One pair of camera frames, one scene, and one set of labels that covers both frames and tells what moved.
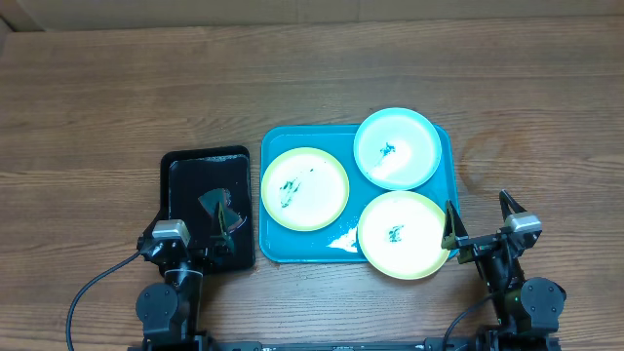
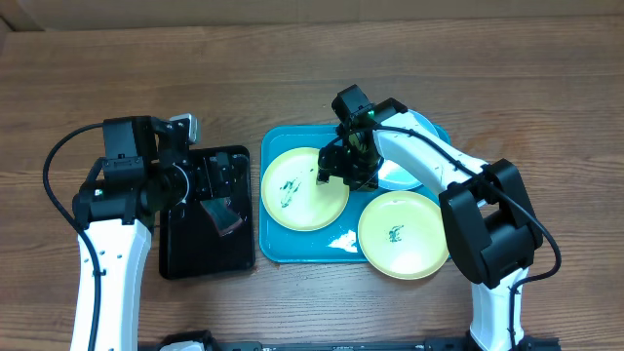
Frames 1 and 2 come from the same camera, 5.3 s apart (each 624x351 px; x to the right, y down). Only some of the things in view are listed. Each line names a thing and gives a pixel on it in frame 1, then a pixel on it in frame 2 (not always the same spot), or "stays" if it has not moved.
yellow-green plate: x=304 y=189 stays
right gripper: x=456 y=234 to x=336 y=166
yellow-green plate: x=401 y=235 stays
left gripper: x=222 y=244 to x=229 y=181
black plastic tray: x=187 y=173 stays
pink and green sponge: x=219 y=197 stays
